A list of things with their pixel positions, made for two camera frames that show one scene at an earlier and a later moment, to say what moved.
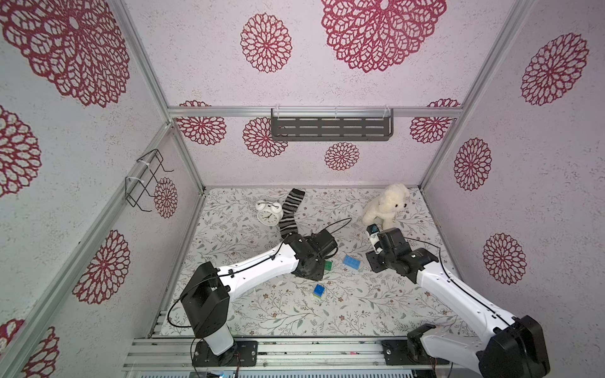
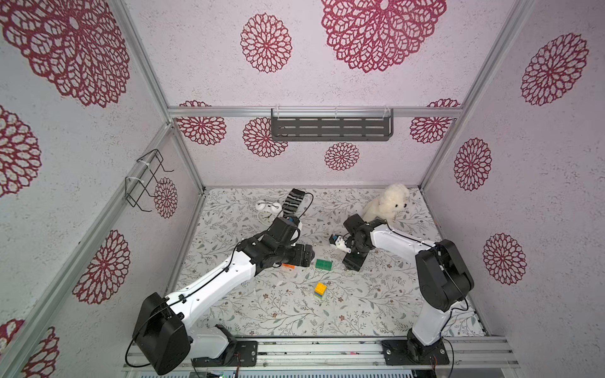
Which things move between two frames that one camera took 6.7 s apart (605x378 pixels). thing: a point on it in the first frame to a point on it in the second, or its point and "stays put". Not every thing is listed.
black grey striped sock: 287,224 stays put
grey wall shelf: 327,124 stays put
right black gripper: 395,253 to 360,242
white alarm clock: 269,213 stays put
